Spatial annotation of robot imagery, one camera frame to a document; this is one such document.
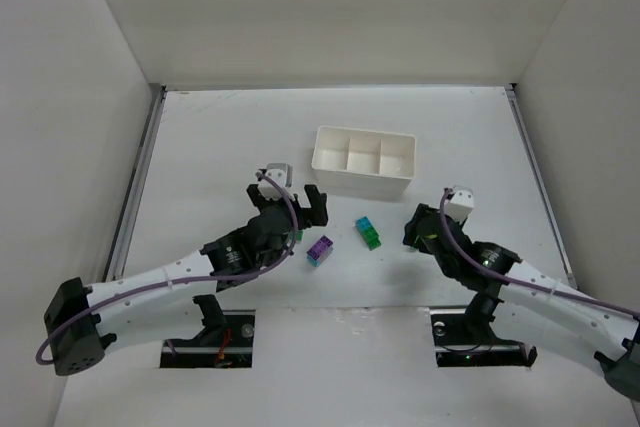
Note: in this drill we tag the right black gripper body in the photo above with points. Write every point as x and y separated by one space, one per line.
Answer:
430 228

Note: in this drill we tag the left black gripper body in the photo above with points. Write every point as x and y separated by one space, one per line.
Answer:
288 207

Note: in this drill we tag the green long lego brick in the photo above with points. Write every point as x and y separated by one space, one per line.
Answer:
370 236

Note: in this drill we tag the teal square lego brick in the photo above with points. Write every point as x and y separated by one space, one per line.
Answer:
363 224

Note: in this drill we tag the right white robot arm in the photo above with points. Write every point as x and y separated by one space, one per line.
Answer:
514 301

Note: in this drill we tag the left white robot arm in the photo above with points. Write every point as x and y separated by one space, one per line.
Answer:
86 322

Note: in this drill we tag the purple lego brick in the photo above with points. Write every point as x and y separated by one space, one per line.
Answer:
322 243

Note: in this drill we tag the light blue lego under purple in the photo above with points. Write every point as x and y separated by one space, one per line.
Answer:
317 256

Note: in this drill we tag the white three-compartment container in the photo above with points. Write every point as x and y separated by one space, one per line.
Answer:
364 163

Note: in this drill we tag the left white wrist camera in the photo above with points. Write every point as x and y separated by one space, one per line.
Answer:
276 181

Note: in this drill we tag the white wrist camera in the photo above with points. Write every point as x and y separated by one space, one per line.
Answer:
459 204
276 181

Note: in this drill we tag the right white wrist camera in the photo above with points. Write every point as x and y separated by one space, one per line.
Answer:
459 204

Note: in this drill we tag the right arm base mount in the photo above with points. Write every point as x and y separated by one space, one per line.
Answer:
463 337

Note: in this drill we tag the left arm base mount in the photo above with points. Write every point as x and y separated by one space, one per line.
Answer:
224 340

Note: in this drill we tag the right aluminium rail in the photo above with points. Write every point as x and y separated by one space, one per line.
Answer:
511 93

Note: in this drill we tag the aluminium rail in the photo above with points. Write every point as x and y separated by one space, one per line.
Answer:
511 93
121 241

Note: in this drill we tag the left aluminium rail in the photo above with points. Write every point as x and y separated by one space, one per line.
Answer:
121 241

